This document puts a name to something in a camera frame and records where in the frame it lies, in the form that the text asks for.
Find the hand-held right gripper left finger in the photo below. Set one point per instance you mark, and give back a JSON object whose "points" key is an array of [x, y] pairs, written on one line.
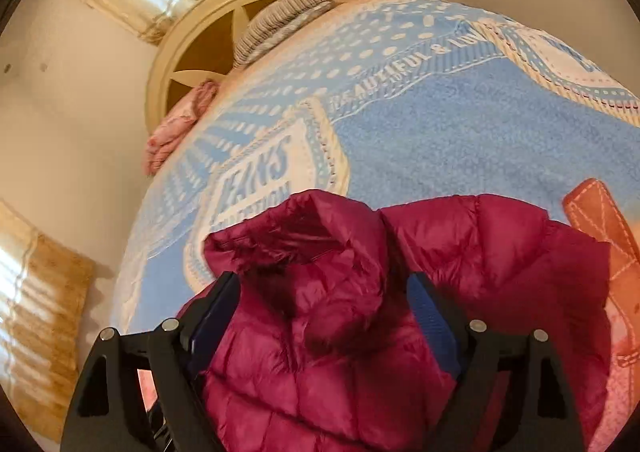
{"points": [[220, 304]]}

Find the blue and pink printed blanket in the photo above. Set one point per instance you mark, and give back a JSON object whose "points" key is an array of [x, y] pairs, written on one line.
{"points": [[425, 142]]}

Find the grey striped pillow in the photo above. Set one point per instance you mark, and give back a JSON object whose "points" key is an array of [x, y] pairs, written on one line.
{"points": [[280, 17]]}

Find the pink folded cloth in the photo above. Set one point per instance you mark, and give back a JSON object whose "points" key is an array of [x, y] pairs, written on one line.
{"points": [[172, 132]]}

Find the round cream headboard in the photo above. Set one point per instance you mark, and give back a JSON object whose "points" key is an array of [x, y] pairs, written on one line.
{"points": [[190, 32]]}

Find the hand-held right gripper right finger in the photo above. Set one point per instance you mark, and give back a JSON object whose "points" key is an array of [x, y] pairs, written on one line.
{"points": [[425, 307]]}

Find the magenta puffer jacket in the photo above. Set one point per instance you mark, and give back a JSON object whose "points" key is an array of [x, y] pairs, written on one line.
{"points": [[325, 332]]}

